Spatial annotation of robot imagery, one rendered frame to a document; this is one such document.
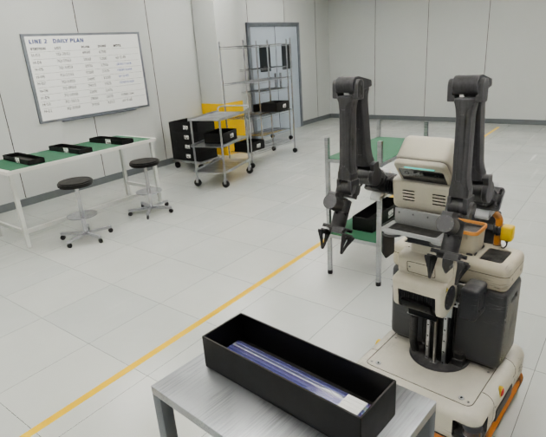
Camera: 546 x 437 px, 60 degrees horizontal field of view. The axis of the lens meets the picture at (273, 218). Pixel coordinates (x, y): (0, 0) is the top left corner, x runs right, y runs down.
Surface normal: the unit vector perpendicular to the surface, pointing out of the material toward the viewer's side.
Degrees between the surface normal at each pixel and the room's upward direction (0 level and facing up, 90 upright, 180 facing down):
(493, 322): 90
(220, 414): 0
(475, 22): 90
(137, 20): 90
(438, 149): 42
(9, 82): 90
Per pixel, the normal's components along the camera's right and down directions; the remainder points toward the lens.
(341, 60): -0.60, 0.30
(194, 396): -0.07, -0.94
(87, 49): 0.80, 0.15
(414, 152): -0.49, -0.50
